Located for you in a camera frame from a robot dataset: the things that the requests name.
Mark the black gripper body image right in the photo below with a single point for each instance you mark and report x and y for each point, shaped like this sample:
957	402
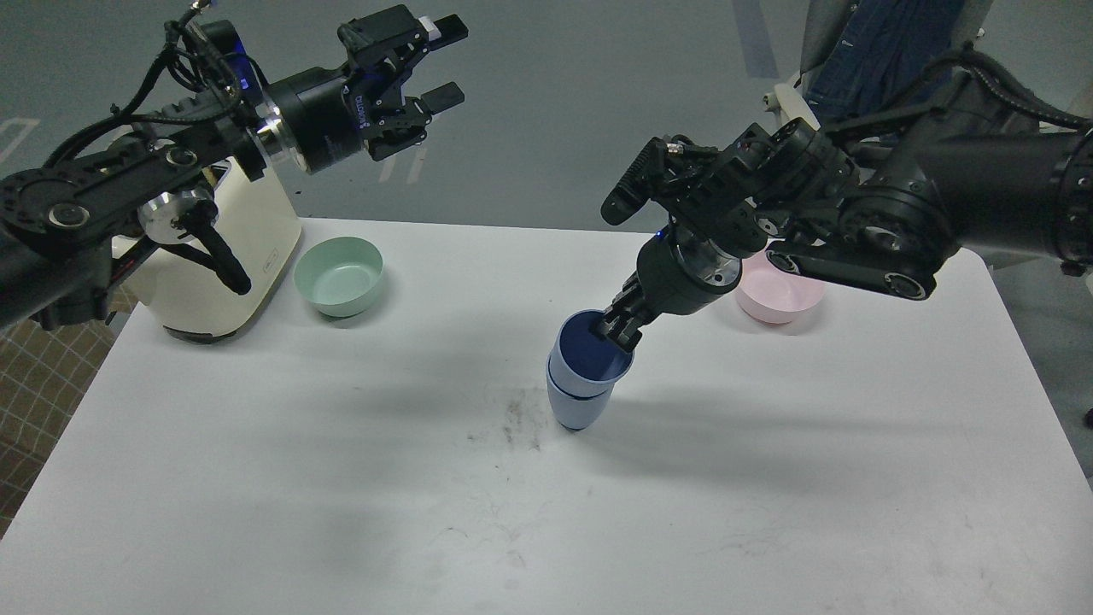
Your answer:
677	274

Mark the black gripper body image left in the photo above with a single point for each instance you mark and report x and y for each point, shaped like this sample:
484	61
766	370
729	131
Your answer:
320	116

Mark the grey office chair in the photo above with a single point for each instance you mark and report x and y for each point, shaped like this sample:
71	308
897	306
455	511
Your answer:
824	20

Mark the blue cup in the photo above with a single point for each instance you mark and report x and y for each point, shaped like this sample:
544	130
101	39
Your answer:
575	413
583	364

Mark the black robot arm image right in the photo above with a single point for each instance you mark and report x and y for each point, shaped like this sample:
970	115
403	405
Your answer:
964	157

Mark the cream toaster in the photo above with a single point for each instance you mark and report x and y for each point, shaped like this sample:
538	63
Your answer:
213	273

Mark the green bowl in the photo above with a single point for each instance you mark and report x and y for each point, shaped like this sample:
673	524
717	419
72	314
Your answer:
341	277

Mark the pink bowl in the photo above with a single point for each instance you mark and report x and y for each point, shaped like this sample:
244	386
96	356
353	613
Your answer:
772	296

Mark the blue denim jacket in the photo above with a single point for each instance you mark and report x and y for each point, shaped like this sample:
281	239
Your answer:
883	48

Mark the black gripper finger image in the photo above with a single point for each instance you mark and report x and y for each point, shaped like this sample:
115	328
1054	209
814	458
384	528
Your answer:
440	99
444	31
629	334
610	324

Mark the brown patterned cloth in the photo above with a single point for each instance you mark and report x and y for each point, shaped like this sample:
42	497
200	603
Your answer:
44	376

